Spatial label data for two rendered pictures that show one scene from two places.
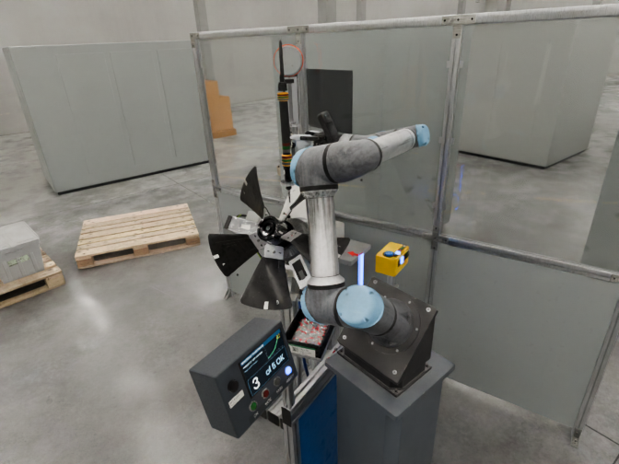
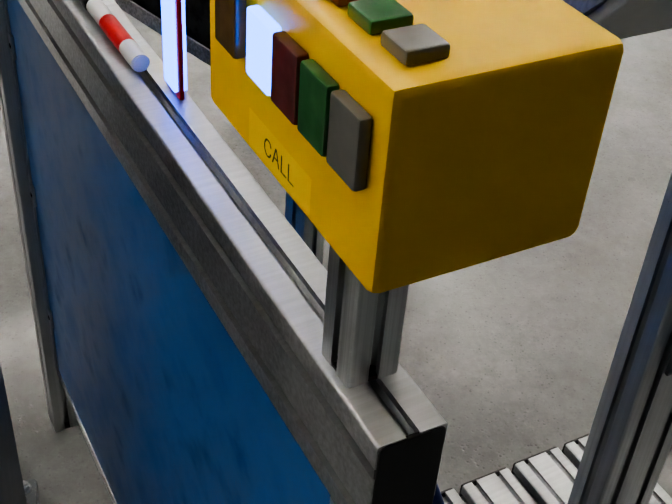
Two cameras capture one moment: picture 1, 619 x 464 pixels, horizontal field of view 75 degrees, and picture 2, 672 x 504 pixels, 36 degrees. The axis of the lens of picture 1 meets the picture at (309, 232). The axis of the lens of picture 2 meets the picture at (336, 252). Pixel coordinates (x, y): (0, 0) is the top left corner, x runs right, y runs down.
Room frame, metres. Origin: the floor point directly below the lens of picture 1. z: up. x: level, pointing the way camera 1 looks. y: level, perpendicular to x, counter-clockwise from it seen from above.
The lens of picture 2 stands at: (1.80, -0.75, 1.24)
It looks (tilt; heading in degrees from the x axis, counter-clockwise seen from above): 38 degrees down; 114
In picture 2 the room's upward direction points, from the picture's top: 5 degrees clockwise
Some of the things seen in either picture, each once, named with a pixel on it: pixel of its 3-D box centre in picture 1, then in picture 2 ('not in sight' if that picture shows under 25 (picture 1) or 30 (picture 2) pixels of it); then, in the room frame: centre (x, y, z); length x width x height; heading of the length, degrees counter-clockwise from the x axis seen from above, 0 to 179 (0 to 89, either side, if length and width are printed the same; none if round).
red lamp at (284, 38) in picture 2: not in sight; (289, 78); (1.64, -0.44, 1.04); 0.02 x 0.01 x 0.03; 144
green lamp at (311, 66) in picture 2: not in sight; (317, 108); (1.66, -0.45, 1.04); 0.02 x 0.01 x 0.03; 144
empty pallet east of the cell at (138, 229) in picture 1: (139, 232); not in sight; (4.19, 1.93, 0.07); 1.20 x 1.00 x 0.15; 111
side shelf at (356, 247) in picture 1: (334, 248); not in sight; (2.14, -0.15, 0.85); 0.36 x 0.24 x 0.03; 54
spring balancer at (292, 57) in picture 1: (288, 60); not in sight; (2.35, 0.07, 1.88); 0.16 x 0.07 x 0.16; 89
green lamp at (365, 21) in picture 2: not in sight; (380, 15); (1.67, -0.43, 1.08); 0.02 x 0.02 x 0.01; 54
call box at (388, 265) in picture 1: (391, 260); (387, 87); (1.66, -0.39, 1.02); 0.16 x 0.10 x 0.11; 144
